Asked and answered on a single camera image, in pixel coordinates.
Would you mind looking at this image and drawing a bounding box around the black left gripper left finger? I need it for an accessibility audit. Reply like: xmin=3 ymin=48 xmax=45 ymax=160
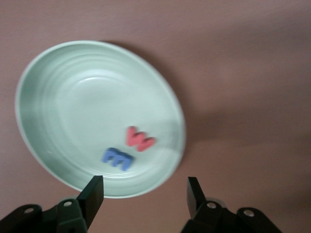
xmin=0 ymin=176 xmax=104 ymax=233

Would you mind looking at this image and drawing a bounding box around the red foam letter w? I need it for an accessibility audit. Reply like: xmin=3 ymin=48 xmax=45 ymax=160
xmin=125 ymin=126 xmax=156 ymax=153

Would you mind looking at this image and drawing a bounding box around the green plate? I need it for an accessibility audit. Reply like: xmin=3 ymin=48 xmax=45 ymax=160
xmin=15 ymin=40 xmax=187 ymax=200

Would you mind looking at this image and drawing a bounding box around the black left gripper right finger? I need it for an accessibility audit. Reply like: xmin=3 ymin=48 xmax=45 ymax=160
xmin=181 ymin=177 xmax=282 ymax=233

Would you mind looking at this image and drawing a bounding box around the blue foam letter m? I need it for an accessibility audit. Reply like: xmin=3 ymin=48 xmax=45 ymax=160
xmin=101 ymin=147 xmax=134 ymax=172

